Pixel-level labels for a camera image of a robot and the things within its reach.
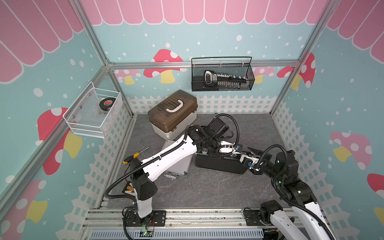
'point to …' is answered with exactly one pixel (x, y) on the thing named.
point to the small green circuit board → (146, 234)
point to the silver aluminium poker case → (180, 171)
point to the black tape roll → (106, 103)
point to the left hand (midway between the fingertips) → (221, 150)
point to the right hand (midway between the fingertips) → (249, 150)
